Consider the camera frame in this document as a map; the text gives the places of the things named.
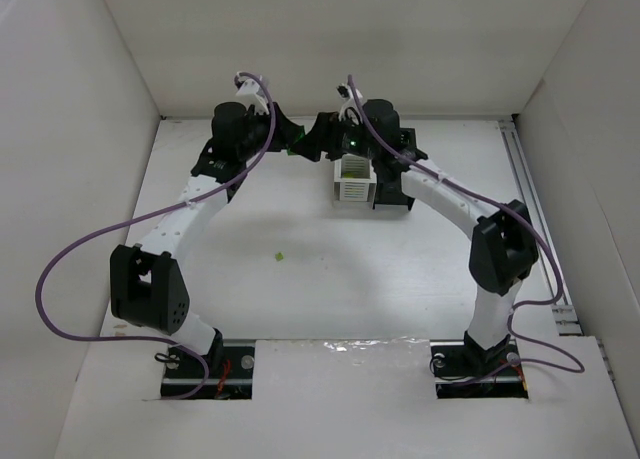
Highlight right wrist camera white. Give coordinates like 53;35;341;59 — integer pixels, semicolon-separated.
337;83;363;125

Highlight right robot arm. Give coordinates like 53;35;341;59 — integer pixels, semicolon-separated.
287;99;539;376

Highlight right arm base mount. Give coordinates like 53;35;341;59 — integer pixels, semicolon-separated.
429;341;529;399

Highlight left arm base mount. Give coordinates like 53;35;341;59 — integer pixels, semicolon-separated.
154;338;257;400

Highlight white slotted container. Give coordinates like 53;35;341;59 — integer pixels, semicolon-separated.
333;154;377;207

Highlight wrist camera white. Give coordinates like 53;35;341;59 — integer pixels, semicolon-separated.
337;83;363;125
234;73;268;114

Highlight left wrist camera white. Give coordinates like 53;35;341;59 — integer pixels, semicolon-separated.
234;73;268;114

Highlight black slotted container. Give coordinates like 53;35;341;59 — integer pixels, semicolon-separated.
371;128;417;211

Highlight green rounded brick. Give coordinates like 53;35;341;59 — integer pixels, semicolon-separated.
286;126;305;156

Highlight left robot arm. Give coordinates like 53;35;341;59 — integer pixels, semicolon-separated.
109;102;304;369

